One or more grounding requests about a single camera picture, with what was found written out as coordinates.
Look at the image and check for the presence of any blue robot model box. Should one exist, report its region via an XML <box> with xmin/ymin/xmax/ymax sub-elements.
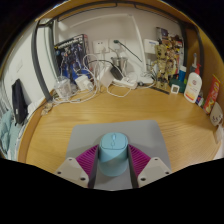
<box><xmin>53</xmin><ymin>33</ymin><xmax>91</xmax><ymax>84</ymax></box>

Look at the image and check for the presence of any grey metal frame post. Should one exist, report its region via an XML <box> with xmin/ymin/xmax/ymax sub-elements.
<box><xmin>30</xmin><ymin>19</ymin><xmax>55</xmax><ymax>103</ymax></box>

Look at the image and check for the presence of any metal cup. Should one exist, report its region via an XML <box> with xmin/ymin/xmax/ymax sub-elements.
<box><xmin>111</xmin><ymin>56</ymin><xmax>129</xmax><ymax>75</ymax></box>

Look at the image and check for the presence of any white wall outlet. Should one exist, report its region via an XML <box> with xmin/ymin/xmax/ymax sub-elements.
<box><xmin>92</xmin><ymin>39</ymin><xmax>110</xmax><ymax>54</ymax></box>

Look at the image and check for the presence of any light blue computer mouse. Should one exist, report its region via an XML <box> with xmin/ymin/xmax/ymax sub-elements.
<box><xmin>98</xmin><ymin>132</ymin><xmax>130</xmax><ymax>177</ymax></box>

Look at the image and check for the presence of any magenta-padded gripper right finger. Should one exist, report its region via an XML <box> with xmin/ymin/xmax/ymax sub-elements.
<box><xmin>127</xmin><ymin>144</ymin><xmax>173</xmax><ymax>189</ymax></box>

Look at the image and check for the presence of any small white desk clock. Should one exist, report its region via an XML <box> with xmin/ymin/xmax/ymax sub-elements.
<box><xmin>170</xmin><ymin>84</ymin><xmax>181</xmax><ymax>95</ymax></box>

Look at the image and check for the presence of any white pump lotion bottle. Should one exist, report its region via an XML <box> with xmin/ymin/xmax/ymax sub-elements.
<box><xmin>183</xmin><ymin>63</ymin><xmax>203</xmax><ymax>104</ymax></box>

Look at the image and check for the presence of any black power adapter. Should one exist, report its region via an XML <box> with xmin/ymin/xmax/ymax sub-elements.
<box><xmin>109</xmin><ymin>64</ymin><xmax>125</xmax><ymax>81</ymax></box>

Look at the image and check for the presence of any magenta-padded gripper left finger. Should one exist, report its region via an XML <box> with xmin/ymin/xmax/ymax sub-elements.
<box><xmin>54</xmin><ymin>145</ymin><xmax>100</xmax><ymax>189</ymax></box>

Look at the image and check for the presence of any black backpack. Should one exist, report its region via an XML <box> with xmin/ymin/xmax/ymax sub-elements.
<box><xmin>10</xmin><ymin>78</ymin><xmax>29</xmax><ymax>126</ymax></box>

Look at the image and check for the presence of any teal blanket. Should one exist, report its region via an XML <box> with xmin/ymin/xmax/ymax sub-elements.
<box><xmin>0</xmin><ymin>109</ymin><xmax>21</xmax><ymax>160</ymax></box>

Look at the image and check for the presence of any clear plastic jar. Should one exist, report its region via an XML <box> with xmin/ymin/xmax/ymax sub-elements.
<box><xmin>54</xmin><ymin>76</ymin><xmax>73</xmax><ymax>98</ymax></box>

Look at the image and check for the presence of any white cable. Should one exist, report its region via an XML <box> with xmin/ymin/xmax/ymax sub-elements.
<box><xmin>52</xmin><ymin>53</ymin><xmax>103</xmax><ymax>105</ymax></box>

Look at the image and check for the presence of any white wall box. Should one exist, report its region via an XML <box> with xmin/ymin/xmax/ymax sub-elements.
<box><xmin>143</xmin><ymin>38</ymin><xmax>160</xmax><ymax>55</ymax></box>

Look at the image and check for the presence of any white power strip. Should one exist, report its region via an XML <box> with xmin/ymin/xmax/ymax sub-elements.
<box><xmin>112</xmin><ymin>76</ymin><xmax>139</xmax><ymax>90</ymax></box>

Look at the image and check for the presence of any blue bottle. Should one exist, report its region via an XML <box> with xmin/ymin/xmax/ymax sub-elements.
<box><xmin>178</xmin><ymin>64</ymin><xmax>188</xmax><ymax>84</ymax></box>

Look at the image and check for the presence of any grey mouse pad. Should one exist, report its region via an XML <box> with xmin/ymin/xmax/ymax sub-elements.
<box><xmin>64</xmin><ymin>119</ymin><xmax>173</xmax><ymax>191</ymax></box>

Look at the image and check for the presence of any gold robot figure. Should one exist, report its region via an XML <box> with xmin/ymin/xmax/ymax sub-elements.
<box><xmin>153</xmin><ymin>33</ymin><xmax>184</xmax><ymax>93</ymax></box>

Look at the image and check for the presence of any white charger block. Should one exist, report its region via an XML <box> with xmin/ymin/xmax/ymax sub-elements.
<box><xmin>75</xmin><ymin>74</ymin><xmax>94</xmax><ymax>92</ymax></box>

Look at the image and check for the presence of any white mug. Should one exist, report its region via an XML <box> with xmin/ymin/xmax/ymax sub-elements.
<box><xmin>209</xmin><ymin>101</ymin><xmax>224</xmax><ymax>127</ymax></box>

